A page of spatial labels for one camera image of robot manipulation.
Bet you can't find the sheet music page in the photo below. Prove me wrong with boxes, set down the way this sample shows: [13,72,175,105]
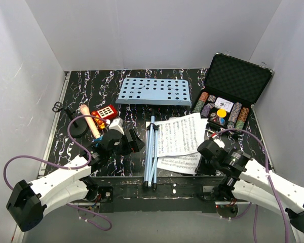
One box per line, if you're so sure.
[155,113,208,157]
[157,152,201,175]

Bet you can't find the black microphone stand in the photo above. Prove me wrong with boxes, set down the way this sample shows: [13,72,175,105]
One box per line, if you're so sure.
[52,101,89,138]

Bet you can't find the pink toy microphone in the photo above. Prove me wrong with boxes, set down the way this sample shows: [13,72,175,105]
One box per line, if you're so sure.
[80,104,100,139]

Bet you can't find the blue music stand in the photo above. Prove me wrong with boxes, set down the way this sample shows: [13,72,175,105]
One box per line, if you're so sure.
[116,78,192,190]

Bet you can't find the black poker chip case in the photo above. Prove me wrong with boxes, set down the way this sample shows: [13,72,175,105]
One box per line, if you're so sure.
[191,53,274,130]

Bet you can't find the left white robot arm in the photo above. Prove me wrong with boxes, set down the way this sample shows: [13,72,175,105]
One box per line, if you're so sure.
[6,129,145,232]

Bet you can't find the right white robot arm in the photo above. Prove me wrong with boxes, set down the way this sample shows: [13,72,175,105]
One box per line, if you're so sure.
[197,139,304,233]

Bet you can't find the blue grey brick toy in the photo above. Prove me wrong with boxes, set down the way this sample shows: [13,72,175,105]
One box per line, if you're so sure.
[92,137,103,149]

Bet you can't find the yellow dealer button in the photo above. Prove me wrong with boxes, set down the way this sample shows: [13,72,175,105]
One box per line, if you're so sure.
[216,109,227,118]

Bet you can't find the purple chip row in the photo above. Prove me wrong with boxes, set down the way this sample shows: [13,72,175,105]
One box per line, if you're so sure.
[201,103,215,118]

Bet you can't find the brown chip row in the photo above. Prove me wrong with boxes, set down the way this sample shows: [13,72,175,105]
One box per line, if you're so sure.
[238,107,250,122]

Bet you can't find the green chip row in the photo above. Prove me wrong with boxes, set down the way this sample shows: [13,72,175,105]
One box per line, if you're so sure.
[191,100,205,113]

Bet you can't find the white card deck box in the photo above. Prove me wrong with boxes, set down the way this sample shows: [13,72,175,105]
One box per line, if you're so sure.
[214,97,234,113]

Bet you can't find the blue white chip row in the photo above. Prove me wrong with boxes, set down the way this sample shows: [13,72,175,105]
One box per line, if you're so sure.
[227,102,242,129]

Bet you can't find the red white chip row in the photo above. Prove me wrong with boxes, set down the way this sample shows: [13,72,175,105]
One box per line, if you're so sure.
[199,92,209,103]

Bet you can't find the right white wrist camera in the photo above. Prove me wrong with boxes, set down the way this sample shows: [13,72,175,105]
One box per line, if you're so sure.
[211,134,225,148]

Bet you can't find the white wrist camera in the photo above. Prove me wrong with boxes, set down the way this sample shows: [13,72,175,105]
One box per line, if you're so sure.
[211,134,225,148]
[108,117,125,135]

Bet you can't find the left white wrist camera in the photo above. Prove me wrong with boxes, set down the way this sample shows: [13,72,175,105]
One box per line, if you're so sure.
[108,117,125,135]

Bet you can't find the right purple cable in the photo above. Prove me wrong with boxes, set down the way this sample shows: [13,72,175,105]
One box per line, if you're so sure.
[212,128,292,243]

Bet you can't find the purple cable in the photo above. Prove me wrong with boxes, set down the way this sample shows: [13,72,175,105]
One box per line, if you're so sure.
[3,115,112,231]
[212,128,292,243]

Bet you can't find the left aluminium rail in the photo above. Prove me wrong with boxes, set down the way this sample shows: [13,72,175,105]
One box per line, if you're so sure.
[37,71,71,178]

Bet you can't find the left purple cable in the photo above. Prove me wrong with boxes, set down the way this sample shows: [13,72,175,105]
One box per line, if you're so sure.
[3,115,112,231]

